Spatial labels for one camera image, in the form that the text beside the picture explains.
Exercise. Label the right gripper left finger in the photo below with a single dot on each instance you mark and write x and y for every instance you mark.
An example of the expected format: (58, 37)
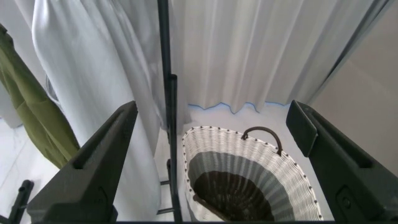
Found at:
(84, 180)

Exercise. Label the green printed shirt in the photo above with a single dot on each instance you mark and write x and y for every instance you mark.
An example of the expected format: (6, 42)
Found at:
(31, 109)

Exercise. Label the black clothes rack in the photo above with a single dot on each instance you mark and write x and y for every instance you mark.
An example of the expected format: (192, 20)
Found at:
(170, 109)

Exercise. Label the white laundry basket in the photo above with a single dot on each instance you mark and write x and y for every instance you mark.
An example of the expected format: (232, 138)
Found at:
(248, 174)

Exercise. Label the pale grey shorts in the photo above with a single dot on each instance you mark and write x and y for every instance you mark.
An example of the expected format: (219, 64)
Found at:
(102, 77)

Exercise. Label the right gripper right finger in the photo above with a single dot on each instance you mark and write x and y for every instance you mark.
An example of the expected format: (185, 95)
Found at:
(348, 174)

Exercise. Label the white curtain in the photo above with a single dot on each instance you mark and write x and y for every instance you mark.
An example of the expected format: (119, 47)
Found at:
(248, 53)

